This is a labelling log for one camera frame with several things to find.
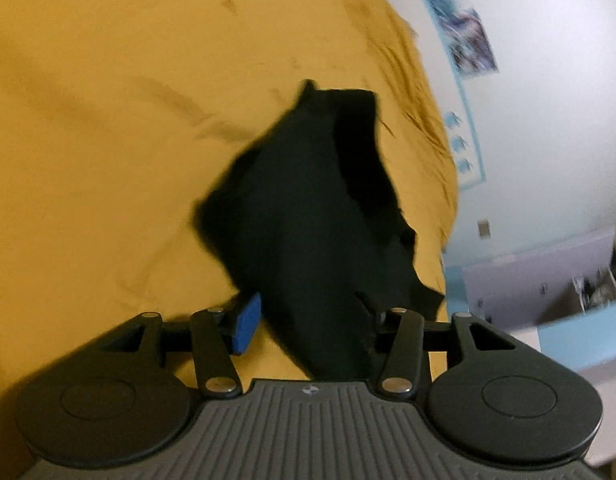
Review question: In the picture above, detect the wall socket plate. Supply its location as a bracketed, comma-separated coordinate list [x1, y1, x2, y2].
[477, 219, 491, 238]

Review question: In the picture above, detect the black garment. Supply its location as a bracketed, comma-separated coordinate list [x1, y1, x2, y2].
[193, 80, 442, 382]

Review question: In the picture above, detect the blue white nightstand cabinet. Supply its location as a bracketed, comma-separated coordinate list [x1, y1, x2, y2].
[445, 228, 616, 380]

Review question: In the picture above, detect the anime poster strip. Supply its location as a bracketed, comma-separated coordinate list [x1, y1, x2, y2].
[428, 0, 498, 78]

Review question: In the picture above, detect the yellow bed sheet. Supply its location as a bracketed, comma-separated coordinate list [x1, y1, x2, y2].
[0, 0, 457, 479]

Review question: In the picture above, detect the white blue headboard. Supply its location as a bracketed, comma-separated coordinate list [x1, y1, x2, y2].
[388, 0, 486, 190]

